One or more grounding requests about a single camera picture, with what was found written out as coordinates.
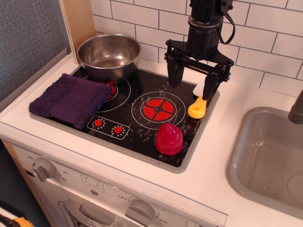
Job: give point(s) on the grey faucet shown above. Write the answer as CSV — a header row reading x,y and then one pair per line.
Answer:
x,y
296,113

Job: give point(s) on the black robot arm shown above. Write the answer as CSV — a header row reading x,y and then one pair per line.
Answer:
x,y
210,12

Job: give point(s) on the purple cloth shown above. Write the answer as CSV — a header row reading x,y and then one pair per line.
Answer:
x,y
72,100

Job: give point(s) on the yellow handled toy knife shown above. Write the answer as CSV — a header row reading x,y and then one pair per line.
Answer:
x,y
197,110

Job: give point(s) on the wooden side panel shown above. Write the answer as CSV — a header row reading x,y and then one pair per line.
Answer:
x,y
79,24

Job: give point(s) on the red toy strawberry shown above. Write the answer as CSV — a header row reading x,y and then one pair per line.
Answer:
x,y
169,139

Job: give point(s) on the metal pot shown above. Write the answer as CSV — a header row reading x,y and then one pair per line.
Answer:
x,y
110,57

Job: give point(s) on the grey left timer knob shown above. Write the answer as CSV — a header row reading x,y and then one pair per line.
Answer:
x,y
44,169

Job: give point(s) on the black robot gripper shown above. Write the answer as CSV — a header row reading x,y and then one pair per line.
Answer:
x,y
200,53

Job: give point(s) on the grey right oven knob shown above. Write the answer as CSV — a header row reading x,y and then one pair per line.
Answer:
x,y
141,212

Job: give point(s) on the orange cloth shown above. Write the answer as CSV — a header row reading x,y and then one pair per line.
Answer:
x,y
16,222

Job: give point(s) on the black toy stovetop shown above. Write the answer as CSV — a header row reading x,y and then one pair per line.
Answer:
x,y
130,118

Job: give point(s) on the grey oven door handle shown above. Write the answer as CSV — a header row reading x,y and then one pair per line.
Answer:
x,y
91,215

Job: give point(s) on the grey toy sink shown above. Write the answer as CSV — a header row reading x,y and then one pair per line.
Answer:
x,y
266,163

